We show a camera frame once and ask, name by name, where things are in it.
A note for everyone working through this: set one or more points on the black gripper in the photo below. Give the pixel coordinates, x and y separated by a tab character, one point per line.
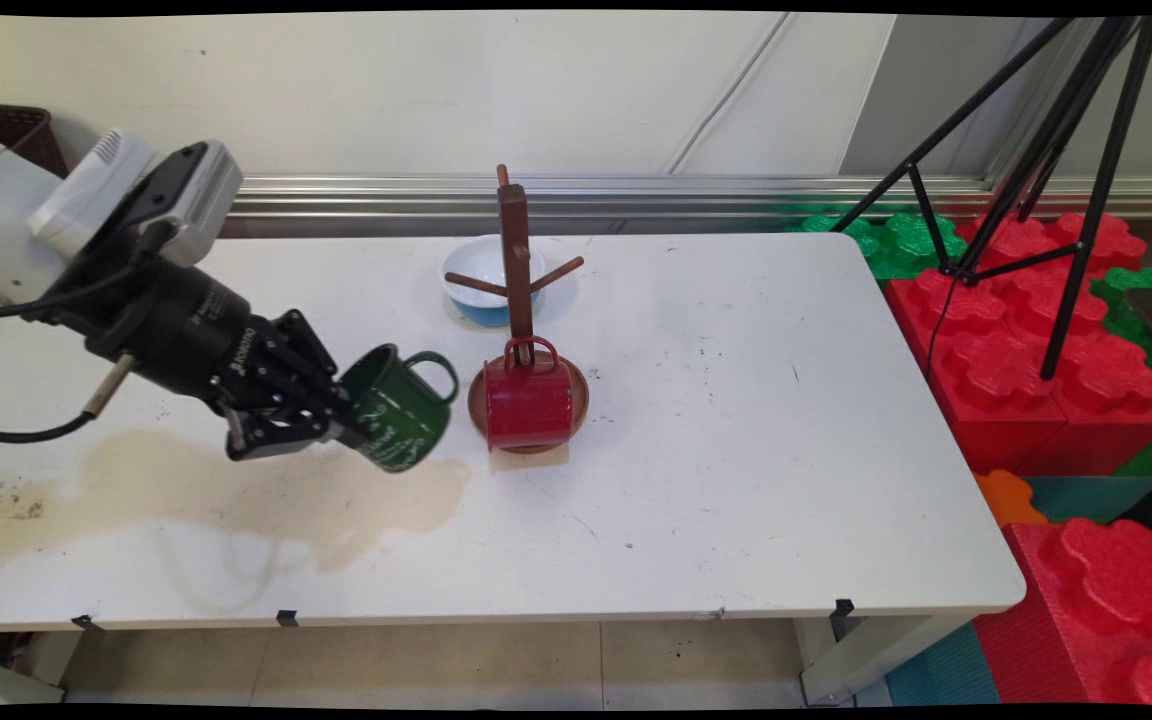
176	325

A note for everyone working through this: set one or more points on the green enamel mug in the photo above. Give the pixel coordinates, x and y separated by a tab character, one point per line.
406	415

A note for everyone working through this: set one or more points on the black table clip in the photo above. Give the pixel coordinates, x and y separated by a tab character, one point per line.
841	612
86	622
286	618

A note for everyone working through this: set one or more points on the white and blue bowl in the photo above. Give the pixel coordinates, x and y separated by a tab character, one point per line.
476	260

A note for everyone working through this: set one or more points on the red enamel mug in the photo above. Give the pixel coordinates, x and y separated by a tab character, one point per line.
528	405

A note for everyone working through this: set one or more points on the brown wooden mug tree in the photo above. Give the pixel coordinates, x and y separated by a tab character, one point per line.
514	230

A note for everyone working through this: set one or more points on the white table leg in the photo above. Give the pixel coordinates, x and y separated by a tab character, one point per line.
866	660
46	655

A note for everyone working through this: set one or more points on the brown wicker basket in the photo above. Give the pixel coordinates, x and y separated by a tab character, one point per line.
21	130

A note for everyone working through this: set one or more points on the green foam block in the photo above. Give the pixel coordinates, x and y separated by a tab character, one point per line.
1151	280
901	245

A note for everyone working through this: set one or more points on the teal foam block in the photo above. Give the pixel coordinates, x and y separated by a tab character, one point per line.
941	670
1096	498

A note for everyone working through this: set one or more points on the orange foam block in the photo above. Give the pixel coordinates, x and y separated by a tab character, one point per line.
1006	498

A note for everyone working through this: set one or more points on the black tripod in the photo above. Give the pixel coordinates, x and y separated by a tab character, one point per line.
1094	220

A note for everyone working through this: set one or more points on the red foam block flower studs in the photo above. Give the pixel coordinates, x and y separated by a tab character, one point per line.
1086	610

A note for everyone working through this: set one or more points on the aluminium rail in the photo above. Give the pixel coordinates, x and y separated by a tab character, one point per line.
636	195

